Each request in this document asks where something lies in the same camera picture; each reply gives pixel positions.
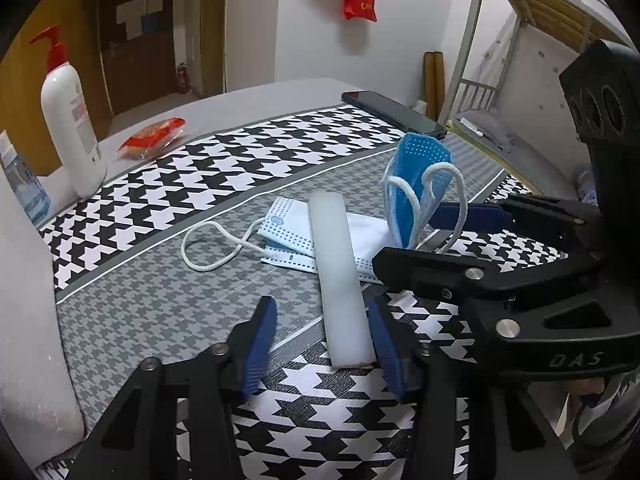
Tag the black smartphone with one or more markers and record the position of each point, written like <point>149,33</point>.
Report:
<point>396,114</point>

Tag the houndstooth table mat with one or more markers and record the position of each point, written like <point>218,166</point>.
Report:
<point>142,269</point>

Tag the white foam stick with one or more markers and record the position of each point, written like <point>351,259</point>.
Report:
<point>344,315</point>

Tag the blue face mask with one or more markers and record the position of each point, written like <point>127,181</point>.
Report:
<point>414,183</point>

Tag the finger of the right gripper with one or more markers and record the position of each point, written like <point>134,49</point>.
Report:
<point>548,220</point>
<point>432,276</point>

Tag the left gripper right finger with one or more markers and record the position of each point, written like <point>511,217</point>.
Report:
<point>403,359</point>

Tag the red snack packet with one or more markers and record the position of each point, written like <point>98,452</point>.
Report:
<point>150,141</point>

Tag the white lotion pump bottle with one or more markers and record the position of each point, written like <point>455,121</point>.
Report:
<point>66,114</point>

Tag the side room door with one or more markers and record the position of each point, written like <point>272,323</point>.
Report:
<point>210,52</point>

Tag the clear spray bottle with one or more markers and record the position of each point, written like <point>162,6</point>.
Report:
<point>25,185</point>

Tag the person's right hand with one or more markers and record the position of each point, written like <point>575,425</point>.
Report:
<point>587,391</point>

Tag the white face mask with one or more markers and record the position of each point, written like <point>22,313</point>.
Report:
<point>283,238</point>

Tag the white styrofoam box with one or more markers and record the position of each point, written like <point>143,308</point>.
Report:
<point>39,409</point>

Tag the red fire extinguisher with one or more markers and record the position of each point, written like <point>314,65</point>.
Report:
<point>183,80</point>

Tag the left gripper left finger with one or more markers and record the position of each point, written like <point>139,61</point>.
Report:
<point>250,343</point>

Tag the metal bunk bed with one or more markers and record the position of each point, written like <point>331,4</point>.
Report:
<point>512,107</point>

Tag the wooden boards leaning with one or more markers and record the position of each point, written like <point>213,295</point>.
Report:
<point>434,83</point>

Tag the dark brown entrance door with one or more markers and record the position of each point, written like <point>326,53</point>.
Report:
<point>138,51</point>

